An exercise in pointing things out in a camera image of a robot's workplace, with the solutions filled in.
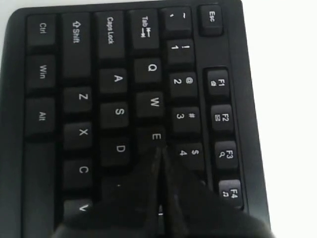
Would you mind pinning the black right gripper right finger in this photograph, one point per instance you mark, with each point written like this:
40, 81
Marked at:
191, 210

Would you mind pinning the black acer keyboard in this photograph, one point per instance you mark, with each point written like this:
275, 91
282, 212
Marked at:
86, 90

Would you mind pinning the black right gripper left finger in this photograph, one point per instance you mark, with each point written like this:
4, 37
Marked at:
130, 211

